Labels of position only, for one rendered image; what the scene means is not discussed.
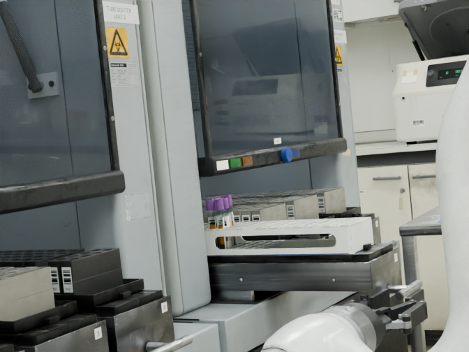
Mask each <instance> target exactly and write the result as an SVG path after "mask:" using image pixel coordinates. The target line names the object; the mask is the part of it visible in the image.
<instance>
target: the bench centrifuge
mask: <svg viewBox="0 0 469 352"><path fill-rule="evenodd" d="M399 15H400V16H401V19H402V20H403V21H404V23H405V24H404V25H405V27H407V29H408V31H409V33H410V36H411V38H412V43H413V45H414V46H415V49H416V51H417V54H418V55H419V58H420V59H421V61H416V62H410V63H404V64H398V65H397V66H396V86H395V88H394V91H393V94H392V98H393V106H394V122H395V130H396V140H397V141H398V142H406V144H407V145H413V144H417V141H420V140H437V139H438V134H439V130H440V125H441V122H442V118H443V115H444V113H445V110H446V107H447V104H448V103H449V100H450V97H451V95H452V93H453V91H454V88H455V86H456V84H457V82H458V80H459V78H460V76H461V73H462V71H463V68H464V66H465V64H466V62H467V60H468V57H469V0H405V1H402V2H401V3H400V4H399ZM421 50H422V51H421ZM422 52H423V53H424V55H425V56H426V58H427V59H428V60H425V58H424V55H423V54H422Z"/></svg>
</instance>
